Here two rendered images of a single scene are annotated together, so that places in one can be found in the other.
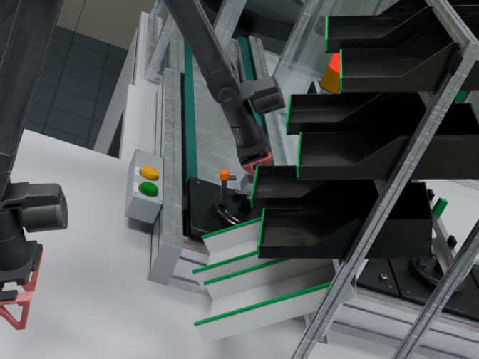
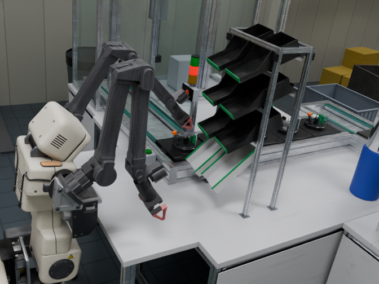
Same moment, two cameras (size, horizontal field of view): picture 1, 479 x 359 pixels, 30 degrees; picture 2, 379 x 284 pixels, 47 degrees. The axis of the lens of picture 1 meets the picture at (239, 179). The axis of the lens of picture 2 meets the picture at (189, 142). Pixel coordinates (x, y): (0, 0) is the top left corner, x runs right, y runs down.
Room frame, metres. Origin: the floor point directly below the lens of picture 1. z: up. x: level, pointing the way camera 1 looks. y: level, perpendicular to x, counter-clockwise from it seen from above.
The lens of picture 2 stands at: (-0.26, 0.59, 2.04)
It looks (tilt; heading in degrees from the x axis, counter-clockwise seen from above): 26 degrees down; 342
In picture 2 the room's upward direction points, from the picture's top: 8 degrees clockwise
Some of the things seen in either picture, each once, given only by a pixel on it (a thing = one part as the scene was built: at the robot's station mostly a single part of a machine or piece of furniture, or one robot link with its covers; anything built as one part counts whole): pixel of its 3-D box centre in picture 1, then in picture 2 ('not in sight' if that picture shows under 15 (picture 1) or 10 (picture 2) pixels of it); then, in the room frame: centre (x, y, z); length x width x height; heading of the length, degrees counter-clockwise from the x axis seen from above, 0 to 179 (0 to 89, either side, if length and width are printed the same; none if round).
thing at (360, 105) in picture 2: not in sight; (342, 107); (2.90, -1.84, 0.73); 0.62 x 0.42 x 0.23; 16
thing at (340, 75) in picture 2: not in sight; (359, 75); (5.18, -3.72, 0.33); 1.17 x 0.89 x 0.65; 105
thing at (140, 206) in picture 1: (145, 184); (141, 151); (1.77, 0.19, 0.93); 0.21 x 0.07 x 0.06; 16
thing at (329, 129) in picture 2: not in sight; (316, 119); (2.02, -0.99, 1.01); 0.24 x 0.24 x 0.13; 16
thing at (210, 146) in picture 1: (233, 174); (162, 132); (2.04, 0.02, 0.91); 0.84 x 0.28 x 0.10; 16
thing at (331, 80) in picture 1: (333, 78); (192, 78); (1.96, -0.10, 1.29); 0.05 x 0.05 x 0.05
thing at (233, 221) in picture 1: (242, 214); (185, 144); (1.75, -0.04, 0.98); 0.14 x 0.14 x 0.02
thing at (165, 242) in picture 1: (168, 158); (137, 137); (1.97, 0.18, 0.91); 0.89 x 0.06 x 0.11; 16
